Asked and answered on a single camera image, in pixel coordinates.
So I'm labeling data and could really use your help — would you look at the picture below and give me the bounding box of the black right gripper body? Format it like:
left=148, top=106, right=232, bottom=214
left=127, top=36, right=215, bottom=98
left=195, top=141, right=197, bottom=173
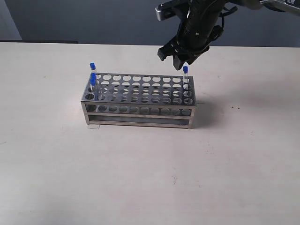
left=173, top=0, right=225, bottom=53

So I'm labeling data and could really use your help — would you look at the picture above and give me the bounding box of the blue capped tube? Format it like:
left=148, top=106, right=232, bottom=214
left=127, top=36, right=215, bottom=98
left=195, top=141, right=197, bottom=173
left=90, top=73, right=97, bottom=80
left=182, top=66, right=189, bottom=90
left=90, top=62, right=98, bottom=75
left=90, top=78, right=103, bottom=101

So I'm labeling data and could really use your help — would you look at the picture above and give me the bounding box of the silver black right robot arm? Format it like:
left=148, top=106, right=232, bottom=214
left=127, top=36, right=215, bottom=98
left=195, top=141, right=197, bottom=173
left=155, top=0, right=300, bottom=70

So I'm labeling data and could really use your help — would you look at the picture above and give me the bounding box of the stainless steel test tube rack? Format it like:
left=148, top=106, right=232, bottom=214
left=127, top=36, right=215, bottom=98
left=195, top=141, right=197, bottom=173
left=81, top=73, right=196, bottom=129

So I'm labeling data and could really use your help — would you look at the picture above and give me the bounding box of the clear tape strip on table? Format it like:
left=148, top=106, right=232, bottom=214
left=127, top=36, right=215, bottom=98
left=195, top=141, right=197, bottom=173
left=88, top=124, right=100, bottom=129

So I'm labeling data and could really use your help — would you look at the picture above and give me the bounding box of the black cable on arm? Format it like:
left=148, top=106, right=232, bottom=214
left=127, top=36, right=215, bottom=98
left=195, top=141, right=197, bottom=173
left=210, top=6, right=239, bottom=42

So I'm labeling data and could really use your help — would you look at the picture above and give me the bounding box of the silver wrist camera on gripper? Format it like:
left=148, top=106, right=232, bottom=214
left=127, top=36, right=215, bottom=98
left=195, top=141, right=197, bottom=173
left=155, top=0, right=190, bottom=21

